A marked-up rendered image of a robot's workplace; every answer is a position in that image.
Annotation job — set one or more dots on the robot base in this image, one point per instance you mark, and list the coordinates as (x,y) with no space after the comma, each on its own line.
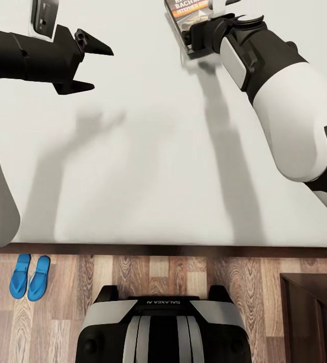
(103,334)

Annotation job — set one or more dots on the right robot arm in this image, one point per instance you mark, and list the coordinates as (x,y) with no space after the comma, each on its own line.
(288,94)

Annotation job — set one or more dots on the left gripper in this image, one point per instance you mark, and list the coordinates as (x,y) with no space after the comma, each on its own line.
(57,62)

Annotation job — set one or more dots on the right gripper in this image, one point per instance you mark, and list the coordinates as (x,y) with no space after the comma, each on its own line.
(200,36)

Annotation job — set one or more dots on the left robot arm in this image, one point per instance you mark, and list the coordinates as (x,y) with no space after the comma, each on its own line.
(38,58)

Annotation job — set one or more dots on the sandal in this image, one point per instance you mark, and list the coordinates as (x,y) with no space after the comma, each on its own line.
(37,287)
(18,284)

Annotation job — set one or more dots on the hardback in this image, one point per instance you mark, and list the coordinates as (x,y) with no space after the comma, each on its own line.
(184,14)

